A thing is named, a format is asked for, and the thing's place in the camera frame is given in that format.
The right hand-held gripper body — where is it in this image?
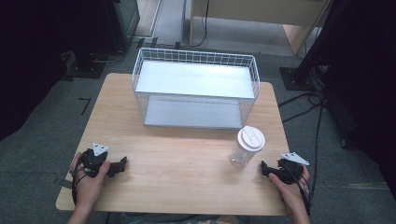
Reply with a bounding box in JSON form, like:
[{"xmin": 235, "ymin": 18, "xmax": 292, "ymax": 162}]
[{"xmin": 274, "ymin": 151, "xmax": 310, "ymax": 186}]

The person's right hand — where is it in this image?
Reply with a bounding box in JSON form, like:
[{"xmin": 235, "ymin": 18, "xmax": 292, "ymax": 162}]
[{"xmin": 268, "ymin": 165, "xmax": 311, "ymax": 216}]

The person's clothing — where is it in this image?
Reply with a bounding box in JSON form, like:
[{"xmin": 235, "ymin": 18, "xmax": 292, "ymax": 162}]
[{"xmin": 120, "ymin": 213, "xmax": 250, "ymax": 224}]

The white wire two-tier shelf rack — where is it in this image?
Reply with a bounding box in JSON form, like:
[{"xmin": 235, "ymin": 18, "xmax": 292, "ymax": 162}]
[{"xmin": 131, "ymin": 47, "xmax": 262, "ymax": 131}]

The light wooden furniture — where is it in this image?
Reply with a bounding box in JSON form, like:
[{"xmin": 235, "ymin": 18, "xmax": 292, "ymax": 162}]
[{"xmin": 189, "ymin": 0, "xmax": 332, "ymax": 56}]

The black metal stand base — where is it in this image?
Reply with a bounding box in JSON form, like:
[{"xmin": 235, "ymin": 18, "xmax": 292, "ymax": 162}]
[
  {"xmin": 278, "ymin": 65, "xmax": 317, "ymax": 91},
  {"xmin": 64, "ymin": 57, "xmax": 107, "ymax": 79}
]

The person's left hand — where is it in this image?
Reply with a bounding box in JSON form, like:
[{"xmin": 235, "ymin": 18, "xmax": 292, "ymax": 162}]
[{"xmin": 70, "ymin": 151, "xmax": 111, "ymax": 213}]

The clear cup with white lid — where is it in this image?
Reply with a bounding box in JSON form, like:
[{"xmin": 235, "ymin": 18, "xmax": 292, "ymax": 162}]
[{"xmin": 229, "ymin": 125, "xmax": 266, "ymax": 169}]

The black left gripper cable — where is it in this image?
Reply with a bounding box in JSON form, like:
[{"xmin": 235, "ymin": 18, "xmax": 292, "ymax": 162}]
[{"xmin": 70, "ymin": 154, "xmax": 92, "ymax": 207}]

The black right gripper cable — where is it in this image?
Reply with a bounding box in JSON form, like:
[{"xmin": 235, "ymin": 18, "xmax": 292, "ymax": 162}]
[{"xmin": 286, "ymin": 164, "xmax": 313, "ymax": 217}]

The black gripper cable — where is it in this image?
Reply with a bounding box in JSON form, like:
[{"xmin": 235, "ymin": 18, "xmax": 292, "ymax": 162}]
[
  {"xmin": 286, "ymin": 164, "xmax": 313, "ymax": 217},
  {"xmin": 70, "ymin": 154, "xmax": 92, "ymax": 207}
]

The black hanging cable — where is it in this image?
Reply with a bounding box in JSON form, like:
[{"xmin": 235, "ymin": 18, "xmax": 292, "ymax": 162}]
[{"xmin": 191, "ymin": 0, "xmax": 211, "ymax": 49}]

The black floor cable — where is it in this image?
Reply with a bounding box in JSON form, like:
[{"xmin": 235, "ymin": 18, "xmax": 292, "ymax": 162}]
[
  {"xmin": 277, "ymin": 91, "xmax": 325, "ymax": 108},
  {"xmin": 281, "ymin": 103, "xmax": 323, "ymax": 124}
]

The dark curtain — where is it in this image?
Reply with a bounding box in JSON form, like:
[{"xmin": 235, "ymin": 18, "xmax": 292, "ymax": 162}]
[
  {"xmin": 306, "ymin": 0, "xmax": 396, "ymax": 202},
  {"xmin": 0, "ymin": 0, "xmax": 108, "ymax": 143}
]

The dark cabinet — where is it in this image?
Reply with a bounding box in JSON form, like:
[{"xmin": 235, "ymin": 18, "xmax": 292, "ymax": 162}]
[{"xmin": 104, "ymin": 0, "xmax": 141, "ymax": 54}]

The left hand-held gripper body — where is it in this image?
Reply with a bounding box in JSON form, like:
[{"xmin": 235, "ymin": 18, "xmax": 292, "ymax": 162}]
[{"xmin": 78, "ymin": 142, "xmax": 111, "ymax": 178}]

